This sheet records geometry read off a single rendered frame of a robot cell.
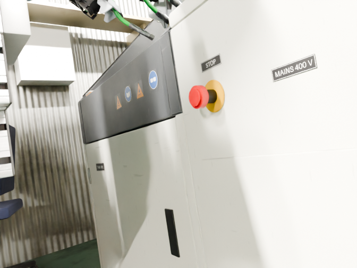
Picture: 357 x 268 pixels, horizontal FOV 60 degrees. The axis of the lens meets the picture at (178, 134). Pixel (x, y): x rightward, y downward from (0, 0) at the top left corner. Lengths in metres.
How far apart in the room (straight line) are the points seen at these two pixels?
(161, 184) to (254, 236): 0.27
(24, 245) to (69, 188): 0.56
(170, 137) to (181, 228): 0.19
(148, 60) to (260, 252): 0.44
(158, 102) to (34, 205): 2.33
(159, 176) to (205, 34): 0.33
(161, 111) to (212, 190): 0.21
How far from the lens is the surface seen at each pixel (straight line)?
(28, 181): 2.86
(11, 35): 0.47
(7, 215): 2.17
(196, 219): 0.59
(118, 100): 0.85
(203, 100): 0.46
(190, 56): 0.55
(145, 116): 0.71
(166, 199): 0.68
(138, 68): 0.73
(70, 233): 2.99
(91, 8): 1.19
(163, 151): 0.65
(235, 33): 0.47
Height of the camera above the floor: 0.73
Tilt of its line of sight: 2 degrees up
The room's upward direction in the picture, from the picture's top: 9 degrees counter-clockwise
